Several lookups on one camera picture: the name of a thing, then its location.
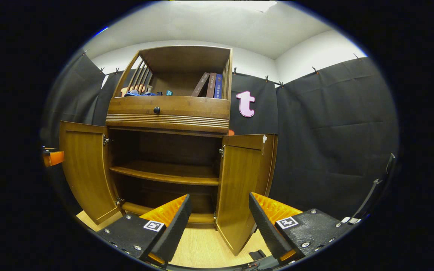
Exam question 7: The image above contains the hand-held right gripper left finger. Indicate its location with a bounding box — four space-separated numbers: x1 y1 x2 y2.
96 194 193 268

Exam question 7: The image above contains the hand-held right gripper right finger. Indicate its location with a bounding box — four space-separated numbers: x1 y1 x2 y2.
249 192 353 265

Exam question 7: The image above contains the wooden cabinet door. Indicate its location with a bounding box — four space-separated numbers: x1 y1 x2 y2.
215 134 278 257
59 121 122 225

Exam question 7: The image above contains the wooden inner shelf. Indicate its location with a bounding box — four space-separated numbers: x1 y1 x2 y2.
110 161 220 186

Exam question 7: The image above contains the blue cloth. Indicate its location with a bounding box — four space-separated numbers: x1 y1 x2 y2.
124 90 163 97

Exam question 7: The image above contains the black backdrop cloth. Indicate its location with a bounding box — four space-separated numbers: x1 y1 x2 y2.
41 49 400 221

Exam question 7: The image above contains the black metal stand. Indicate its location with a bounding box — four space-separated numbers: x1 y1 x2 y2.
351 152 397 223

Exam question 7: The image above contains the leaning brown book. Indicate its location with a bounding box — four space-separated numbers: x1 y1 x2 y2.
191 72 210 97

